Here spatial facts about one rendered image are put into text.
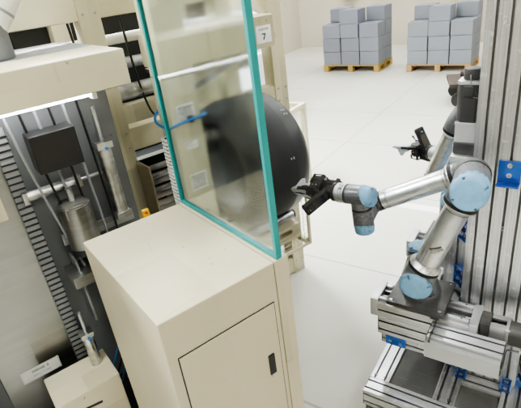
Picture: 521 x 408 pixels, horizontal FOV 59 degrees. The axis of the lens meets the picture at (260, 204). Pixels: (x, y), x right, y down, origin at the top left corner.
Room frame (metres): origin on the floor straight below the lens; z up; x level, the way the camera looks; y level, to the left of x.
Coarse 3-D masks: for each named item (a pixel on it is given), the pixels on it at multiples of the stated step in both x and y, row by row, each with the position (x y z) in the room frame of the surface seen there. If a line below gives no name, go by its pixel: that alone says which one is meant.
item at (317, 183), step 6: (318, 174) 1.65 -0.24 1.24; (312, 180) 1.64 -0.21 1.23; (318, 180) 1.63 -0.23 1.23; (324, 180) 1.62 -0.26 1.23; (330, 180) 1.63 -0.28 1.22; (336, 180) 1.59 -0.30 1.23; (312, 186) 1.61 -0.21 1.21; (318, 186) 1.59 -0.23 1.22; (324, 186) 1.60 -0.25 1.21; (330, 186) 1.59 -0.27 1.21; (312, 192) 1.59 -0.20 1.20; (330, 192) 1.55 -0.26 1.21; (330, 198) 1.55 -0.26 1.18
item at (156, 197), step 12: (156, 156) 2.28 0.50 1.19; (144, 168) 2.15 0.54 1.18; (156, 168) 2.14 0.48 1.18; (144, 180) 2.18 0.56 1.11; (156, 180) 2.14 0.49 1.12; (168, 180) 2.17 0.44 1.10; (144, 192) 2.22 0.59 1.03; (156, 192) 2.11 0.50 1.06; (168, 192) 2.16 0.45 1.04; (156, 204) 2.11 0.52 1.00; (168, 204) 2.15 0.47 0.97
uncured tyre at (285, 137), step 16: (272, 112) 1.93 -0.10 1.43; (288, 112) 1.97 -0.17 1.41; (272, 128) 1.86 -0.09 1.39; (288, 128) 1.89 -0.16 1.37; (272, 144) 1.81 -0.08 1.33; (288, 144) 1.84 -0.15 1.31; (304, 144) 1.89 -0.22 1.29; (272, 160) 1.78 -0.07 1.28; (288, 160) 1.81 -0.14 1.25; (304, 160) 1.86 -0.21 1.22; (288, 176) 1.80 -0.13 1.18; (304, 176) 1.85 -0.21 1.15; (288, 192) 1.81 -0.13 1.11; (288, 208) 1.89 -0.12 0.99
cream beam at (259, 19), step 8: (256, 16) 2.36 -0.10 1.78; (264, 16) 2.38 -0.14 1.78; (272, 16) 2.41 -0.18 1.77; (256, 24) 2.35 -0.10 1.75; (264, 24) 2.37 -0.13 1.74; (272, 24) 2.40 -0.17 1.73; (272, 32) 2.40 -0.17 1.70; (256, 40) 2.34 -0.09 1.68; (272, 40) 2.40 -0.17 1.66; (256, 48) 2.34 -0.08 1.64; (144, 56) 2.24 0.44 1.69; (144, 64) 2.26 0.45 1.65
